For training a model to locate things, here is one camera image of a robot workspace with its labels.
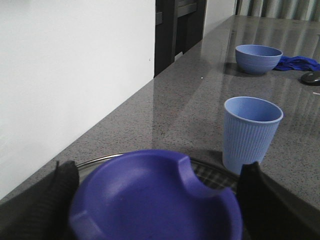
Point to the grey striped curtain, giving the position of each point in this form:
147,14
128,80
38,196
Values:
306,10

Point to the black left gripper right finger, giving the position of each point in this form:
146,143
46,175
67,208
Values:
271,212

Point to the black cabinet frame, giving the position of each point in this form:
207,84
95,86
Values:
179,25

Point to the dark blue cloth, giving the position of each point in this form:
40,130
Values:
297,63

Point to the light blue ribbed cup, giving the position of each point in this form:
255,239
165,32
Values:
249,127

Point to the black computer mouse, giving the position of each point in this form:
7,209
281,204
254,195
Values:
311,78

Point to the glass pot lid blue knob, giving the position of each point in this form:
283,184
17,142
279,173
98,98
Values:
152,195

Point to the blue ceramic bowl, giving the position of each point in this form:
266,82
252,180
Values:
257,59

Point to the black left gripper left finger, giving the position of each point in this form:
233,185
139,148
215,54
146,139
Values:
41,212

